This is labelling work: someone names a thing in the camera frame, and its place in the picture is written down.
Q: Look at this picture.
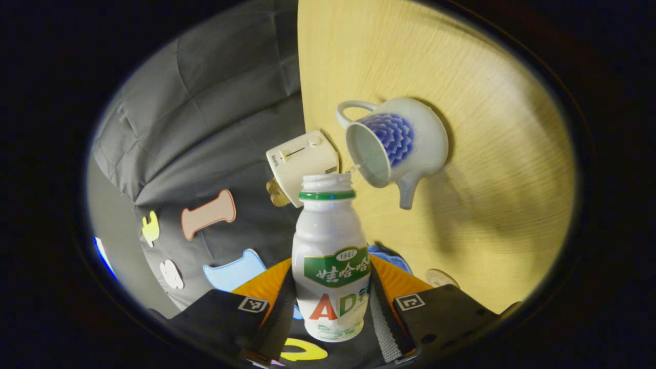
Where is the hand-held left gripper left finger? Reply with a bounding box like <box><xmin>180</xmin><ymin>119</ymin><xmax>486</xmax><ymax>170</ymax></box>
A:
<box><xmin>149</xmin><ymin>256</ymin><xmax>295</xmax><ymax>367</ymax></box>

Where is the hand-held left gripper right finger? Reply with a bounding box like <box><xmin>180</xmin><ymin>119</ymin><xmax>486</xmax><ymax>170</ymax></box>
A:
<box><xmin>369</xmin><ymin>254</ymin><xmax>521</xmax><ymax>365</ymax></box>

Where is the round cork coaster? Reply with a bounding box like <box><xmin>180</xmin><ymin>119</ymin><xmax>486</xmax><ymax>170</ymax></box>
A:
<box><xmin>424</xmin><ymin>269</ymin><xmax>460</xmax><ymax>289</ymax></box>

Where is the white water bottle green label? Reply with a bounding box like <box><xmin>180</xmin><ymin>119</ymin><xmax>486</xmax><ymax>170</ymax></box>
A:
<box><xmin>291</xmin><ymin>173</ymin><xmax>372</xmax><ymax>343</ymax></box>

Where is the white blue-patterned teacup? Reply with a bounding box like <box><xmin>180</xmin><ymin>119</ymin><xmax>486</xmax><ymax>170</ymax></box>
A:
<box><xmin>336</xmin><ymin>97</ymin><xmax>449</xmax><ymax>211</ymax></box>

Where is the blue towel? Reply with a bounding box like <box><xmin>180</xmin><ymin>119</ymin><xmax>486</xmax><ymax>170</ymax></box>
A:
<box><xmin>368</xmin><ymin>244</ymin><xmax>414</xmax><ymax>275</ymax></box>

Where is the brown toast slice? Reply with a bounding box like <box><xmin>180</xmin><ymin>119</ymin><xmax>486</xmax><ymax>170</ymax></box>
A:
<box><xmin>266</xmin><ymin>178</ymin><xmax>292</xmax><ymax>208</ymax></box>

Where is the white toaster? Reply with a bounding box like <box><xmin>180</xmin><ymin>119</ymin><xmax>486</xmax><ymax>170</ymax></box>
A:
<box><xmin>265</xmin><ymin>129</ymin><xmax>340</xmax><ymax>209</ymax></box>

